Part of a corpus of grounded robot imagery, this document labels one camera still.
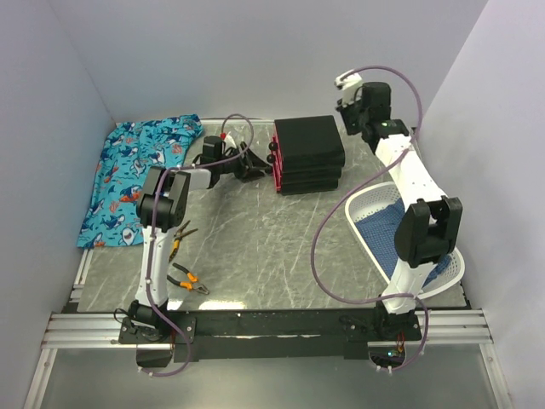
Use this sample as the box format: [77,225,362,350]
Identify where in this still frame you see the blue checkered cloth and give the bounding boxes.
[355,199,455,286]

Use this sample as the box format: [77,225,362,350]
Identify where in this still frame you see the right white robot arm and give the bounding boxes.
[335,74,462,340]

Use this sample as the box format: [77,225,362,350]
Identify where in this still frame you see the orange black combination pliers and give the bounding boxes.
[167,262,209,295]

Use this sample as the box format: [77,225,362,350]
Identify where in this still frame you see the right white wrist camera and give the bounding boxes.
[335,72,363,107]

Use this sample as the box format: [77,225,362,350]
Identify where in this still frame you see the white perforated basket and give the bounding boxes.
[345,182,465,299]

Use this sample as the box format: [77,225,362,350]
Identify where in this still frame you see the blue shark print cloth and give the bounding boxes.
[77,114,203,249]

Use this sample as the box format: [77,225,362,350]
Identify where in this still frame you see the pink top drawer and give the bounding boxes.
[267,135,278,164]

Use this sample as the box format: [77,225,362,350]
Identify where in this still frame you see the aluminium rail frame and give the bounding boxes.
[23,246,512,409]

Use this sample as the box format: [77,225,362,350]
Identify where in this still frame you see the black drawer cabinet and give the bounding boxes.
[273,115,346,196]

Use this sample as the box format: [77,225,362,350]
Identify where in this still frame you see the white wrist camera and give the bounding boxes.
[335,72,363,107]
[221,132,237,150]

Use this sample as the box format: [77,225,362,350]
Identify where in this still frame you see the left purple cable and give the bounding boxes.
[144,112,255,379]

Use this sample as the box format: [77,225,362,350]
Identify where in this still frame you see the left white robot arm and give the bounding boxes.
[129,134,273,343]

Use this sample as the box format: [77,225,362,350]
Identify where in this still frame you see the pink drawer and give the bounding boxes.
[272,173,281,193]
[267,135,278,164]
[267,153,281,178]

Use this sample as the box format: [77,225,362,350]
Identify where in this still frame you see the pink bottom drawer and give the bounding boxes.
[272,173,281,193]

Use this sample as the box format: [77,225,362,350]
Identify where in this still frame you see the yellow black needle-nose pliers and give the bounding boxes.
[169,220,198,262]

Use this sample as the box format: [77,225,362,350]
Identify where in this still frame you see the black base crossbar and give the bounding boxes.
[118,308,423,366]

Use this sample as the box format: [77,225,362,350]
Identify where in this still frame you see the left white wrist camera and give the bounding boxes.
[221,132,237,150]

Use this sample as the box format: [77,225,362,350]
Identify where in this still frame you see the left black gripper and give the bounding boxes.
[217,142,271,183]

